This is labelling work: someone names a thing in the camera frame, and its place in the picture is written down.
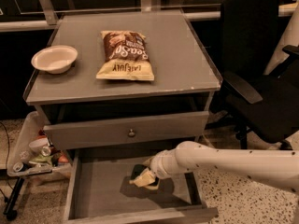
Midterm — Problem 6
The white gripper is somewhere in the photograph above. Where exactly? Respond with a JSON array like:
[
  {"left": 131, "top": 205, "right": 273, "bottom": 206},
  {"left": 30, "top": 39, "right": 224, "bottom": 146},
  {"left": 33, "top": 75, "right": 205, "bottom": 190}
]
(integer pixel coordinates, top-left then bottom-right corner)
[{"left": 129, "top": 150, "right": 178, "bottom": 190}]

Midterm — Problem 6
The green yellow sponge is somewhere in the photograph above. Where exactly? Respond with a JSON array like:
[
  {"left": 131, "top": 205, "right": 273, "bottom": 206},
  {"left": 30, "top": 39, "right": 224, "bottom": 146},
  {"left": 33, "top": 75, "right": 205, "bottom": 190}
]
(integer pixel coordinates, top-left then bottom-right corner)
[{"left": 129, "top": 164, "right": 160, "bottom": 190}]

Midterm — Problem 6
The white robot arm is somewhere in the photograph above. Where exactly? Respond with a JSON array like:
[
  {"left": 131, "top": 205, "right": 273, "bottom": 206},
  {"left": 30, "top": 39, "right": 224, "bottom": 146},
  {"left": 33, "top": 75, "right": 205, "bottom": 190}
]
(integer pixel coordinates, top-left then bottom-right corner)
[{"left": 130, "top": 141, "right": 299, "bottom": 224}]

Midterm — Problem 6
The round metal drawer knob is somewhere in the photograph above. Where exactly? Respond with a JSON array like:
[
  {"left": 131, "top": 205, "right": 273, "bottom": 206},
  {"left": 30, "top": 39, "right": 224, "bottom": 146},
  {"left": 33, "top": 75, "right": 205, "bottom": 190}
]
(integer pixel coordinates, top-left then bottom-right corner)
[{"left": 128, "top": 129, "right": 135, "bottom": 137}]

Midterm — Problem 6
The open middle drawer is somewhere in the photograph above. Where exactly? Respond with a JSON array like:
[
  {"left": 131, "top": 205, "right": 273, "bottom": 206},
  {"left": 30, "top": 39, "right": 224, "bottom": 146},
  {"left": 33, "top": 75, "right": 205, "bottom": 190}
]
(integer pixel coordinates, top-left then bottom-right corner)
[{"left": 63, "top": 144, "right": 218, "bottom": 224}]

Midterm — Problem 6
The grey top drawer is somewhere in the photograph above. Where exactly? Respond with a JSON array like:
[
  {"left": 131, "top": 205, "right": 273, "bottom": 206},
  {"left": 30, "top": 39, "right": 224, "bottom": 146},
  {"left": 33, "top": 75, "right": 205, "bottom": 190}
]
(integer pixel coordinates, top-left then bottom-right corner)
[{"left": 44, "top": 111, "right": 209, "bottom": 149}]

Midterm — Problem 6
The grey drawer cabinet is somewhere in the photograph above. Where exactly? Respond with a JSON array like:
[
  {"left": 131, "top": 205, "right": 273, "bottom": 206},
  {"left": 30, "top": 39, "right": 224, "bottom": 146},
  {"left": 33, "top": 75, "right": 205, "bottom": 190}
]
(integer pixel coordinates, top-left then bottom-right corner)
[{"left": 22, "top": 9, "right": 224, "bottom": 224}]

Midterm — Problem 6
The white cup in bin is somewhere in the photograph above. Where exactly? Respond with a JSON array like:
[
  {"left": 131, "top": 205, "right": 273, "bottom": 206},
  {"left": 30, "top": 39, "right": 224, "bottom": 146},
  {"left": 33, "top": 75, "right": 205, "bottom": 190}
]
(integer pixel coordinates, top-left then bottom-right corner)
[{"left": 29, "top": 137, "right": 49, "bottom": 153}]

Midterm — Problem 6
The clear plastic bin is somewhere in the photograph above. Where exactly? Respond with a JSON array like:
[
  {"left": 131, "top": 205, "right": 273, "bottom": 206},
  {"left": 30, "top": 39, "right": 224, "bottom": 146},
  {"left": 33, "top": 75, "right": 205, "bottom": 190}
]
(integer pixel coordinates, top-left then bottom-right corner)
[{"left": 7, "top": 111, "right": 71, "bottom": 184}]

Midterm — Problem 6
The brown chip bag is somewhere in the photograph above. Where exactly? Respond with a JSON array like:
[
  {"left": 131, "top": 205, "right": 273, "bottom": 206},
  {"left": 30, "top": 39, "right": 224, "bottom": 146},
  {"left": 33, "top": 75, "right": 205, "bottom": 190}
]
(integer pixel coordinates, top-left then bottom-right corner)
[{"left": 96, "top": 31, "right": 154, "bottom": 81}]

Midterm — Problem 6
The black office chair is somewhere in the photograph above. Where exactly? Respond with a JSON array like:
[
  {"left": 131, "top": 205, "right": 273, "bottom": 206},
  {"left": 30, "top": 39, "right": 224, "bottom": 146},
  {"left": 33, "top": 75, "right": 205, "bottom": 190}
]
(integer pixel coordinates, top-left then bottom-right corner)
[{"left": 210, "top": 0, "right": 299, "bottom": 150}]

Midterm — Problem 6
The metal can in bin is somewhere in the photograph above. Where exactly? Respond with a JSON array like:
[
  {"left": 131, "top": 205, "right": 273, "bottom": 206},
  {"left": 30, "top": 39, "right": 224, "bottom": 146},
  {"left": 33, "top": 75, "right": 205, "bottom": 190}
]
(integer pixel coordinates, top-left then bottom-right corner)
[{"left": 13, "top": 161, "right": 24, "bottom": 173}]

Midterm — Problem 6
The black stand leg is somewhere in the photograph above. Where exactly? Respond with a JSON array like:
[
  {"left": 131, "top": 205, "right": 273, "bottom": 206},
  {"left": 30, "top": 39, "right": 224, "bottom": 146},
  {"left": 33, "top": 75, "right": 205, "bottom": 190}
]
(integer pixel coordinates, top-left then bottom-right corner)
[{"left": 3, "top": 177, "right": 24, "bottom": 221}]

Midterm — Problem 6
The white paper bowl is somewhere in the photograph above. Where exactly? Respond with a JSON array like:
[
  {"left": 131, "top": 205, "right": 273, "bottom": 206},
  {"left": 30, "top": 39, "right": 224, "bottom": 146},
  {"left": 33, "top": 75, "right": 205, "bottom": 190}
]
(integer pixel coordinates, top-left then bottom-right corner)
[{"left": 31, "top": 45, "right": 78, "bottom": 74}]

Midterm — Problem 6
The metal railing bar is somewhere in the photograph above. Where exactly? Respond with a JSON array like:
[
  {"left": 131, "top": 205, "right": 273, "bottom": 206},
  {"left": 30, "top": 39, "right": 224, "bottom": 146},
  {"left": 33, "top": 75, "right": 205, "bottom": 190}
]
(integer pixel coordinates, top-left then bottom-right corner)
[{"left": 0, "top": 3, "right": 298, "bottom": 32}]

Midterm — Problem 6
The black cable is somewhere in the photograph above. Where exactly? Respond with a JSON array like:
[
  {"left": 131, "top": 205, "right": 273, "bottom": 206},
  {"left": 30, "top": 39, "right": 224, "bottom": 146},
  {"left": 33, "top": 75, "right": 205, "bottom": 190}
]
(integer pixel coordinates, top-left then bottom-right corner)
[{"left": 0, "top": 120, "right": 12, "bottom": 203}]

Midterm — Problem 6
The metal bracket post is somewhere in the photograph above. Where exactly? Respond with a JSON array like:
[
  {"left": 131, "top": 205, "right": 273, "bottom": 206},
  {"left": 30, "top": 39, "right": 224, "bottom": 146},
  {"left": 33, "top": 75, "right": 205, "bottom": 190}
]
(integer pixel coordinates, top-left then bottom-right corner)
[{"left": 39, "top": 0, "right": 58, "bottom": 25}]

